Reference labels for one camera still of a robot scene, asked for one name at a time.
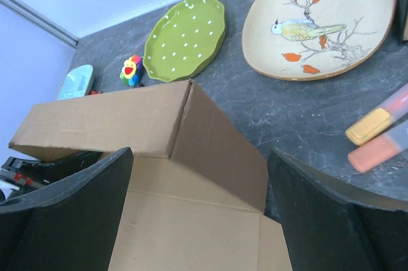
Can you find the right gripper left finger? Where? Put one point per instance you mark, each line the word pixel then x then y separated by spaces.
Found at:
pixel 71 224

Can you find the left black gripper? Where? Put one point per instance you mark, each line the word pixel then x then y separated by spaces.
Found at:
pixel 22 176

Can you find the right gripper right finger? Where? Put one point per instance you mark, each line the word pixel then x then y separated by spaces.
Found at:
pixel 329 224

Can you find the brown cardboard box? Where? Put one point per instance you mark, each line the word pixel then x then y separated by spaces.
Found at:
pixel 196 195

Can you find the light teal rectangular tray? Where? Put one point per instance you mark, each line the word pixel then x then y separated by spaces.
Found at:
pixel 78 83

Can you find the rainbow smiling flower toy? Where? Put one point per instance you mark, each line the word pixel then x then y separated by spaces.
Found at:
pixel 132 71

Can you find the green polka dot plate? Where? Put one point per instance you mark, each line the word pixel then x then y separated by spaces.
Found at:
pixel 185 40

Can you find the cream bird pattern plate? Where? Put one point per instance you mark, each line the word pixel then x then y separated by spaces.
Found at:
pixel 302 40

